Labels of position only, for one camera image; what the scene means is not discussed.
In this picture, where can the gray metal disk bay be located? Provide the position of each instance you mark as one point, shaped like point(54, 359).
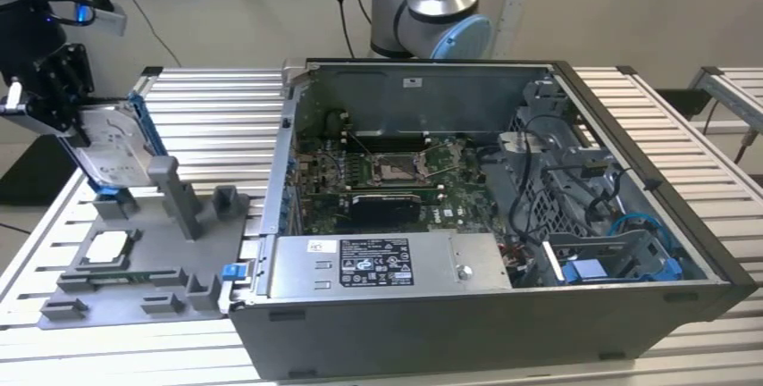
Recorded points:
point(596, 243)

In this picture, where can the black box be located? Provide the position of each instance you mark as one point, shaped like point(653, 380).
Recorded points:
point(685, 102)

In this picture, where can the aluminium slat side table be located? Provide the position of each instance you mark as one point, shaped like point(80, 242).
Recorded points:
point(739, 86)

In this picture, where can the black RAM slot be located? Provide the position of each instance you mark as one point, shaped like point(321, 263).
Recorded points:
point(386, 136)
point(386, 143)
point(386, 190)
point(386, 185)

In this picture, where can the CPU socket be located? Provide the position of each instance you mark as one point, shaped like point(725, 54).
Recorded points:
point(397, 168)

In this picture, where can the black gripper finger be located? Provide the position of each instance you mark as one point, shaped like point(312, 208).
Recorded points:
point(62, 86)

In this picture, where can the black graphics card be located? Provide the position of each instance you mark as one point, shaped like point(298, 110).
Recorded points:
point(384, 212)

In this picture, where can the perforated metal drive cage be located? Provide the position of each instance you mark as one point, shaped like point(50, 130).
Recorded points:
point(553, 207)

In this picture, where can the hard disk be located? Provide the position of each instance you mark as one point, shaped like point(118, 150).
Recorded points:
point(118, 145)

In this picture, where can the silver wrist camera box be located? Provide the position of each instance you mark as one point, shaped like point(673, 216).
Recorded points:
point(109, 19)
point(29, 120)

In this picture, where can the empty blue disk carrier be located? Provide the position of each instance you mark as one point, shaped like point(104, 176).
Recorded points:
point(587, 270)

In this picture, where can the blue release latch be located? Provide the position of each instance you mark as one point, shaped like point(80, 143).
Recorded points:
point(233, 271)

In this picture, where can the gray parts rack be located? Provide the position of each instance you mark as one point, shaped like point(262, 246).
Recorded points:
point(160, 252)

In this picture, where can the dark gray PC case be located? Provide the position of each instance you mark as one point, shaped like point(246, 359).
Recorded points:
point(417, 337)

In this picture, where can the green motherboard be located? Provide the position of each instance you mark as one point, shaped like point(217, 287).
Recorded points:
point(476, 189)

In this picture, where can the silver power supply with label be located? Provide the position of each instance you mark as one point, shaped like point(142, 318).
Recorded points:
point(452, 252)

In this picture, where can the silver CPU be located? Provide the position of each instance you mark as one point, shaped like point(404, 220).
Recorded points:
point(106, 247)

